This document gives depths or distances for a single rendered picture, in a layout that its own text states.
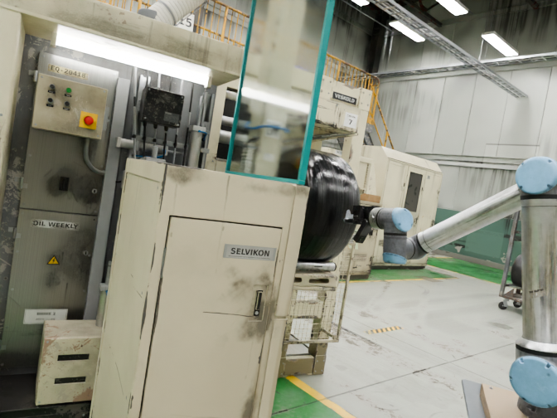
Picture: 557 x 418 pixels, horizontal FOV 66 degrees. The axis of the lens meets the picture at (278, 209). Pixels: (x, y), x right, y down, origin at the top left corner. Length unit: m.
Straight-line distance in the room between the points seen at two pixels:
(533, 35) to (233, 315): 13.70
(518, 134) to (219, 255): 12.83
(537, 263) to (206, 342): 0.99
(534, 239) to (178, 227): 1.04
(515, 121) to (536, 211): 12.29
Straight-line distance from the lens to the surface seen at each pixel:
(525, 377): 1.54
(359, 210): 1.87
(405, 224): 1.72
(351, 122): 2.58
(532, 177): 1.50
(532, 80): 13.96
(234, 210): 1.08
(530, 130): 13.57
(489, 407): 1.74
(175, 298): 1.08
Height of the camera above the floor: 1.26
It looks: 3 degrees down
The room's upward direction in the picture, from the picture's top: 9 degrees clockwise
